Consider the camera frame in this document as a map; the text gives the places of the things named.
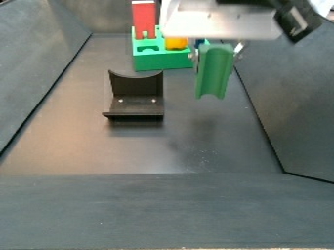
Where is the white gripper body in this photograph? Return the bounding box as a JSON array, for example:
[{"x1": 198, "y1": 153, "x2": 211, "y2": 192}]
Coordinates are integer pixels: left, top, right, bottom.
[{"x1": 159, "y1": 0, "x2": 282, "y2": 40}]

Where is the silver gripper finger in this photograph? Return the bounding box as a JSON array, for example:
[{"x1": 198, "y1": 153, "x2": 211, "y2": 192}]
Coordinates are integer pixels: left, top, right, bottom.
[
  {"x1": 234, "y1": 42, "x2": 246, "y2": 59},
  {"x1": 189, "y1": 47, "x2": 199, "y2": 72}
]

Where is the green arch block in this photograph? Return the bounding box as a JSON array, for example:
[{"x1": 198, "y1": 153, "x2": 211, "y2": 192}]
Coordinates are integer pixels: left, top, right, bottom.
[{"x1": 195, "y1": 44, "x2": 234, "y2": 99}]

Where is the green shape sorter board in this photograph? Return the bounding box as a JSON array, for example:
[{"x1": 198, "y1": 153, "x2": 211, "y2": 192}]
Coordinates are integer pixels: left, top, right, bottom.
[{"x1": 132, "y1": 26, "x2": 194, "y2": 71}]

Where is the yellow pentagon block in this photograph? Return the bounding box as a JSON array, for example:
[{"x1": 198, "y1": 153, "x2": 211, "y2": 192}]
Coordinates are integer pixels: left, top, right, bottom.
[{"x1": 165, "y1": 38, "x2": 189, "y2": 51}]

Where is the tall red notched block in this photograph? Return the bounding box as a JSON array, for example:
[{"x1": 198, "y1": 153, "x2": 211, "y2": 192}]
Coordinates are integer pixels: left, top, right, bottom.
[{"x1": 132, "y1": 0, "x2": 155, "y2": 40}]

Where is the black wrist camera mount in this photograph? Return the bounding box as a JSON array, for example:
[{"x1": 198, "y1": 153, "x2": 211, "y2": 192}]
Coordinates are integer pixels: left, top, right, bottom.
[{"x1": 215, "y1": 0, "x2": 322, "y2": 44}]

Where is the black curved bracket stand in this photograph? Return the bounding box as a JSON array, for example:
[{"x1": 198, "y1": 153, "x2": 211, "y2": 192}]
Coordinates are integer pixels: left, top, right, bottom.
[{"x1": 102, "y1": 70, "x2": 165, "y2": 119}]

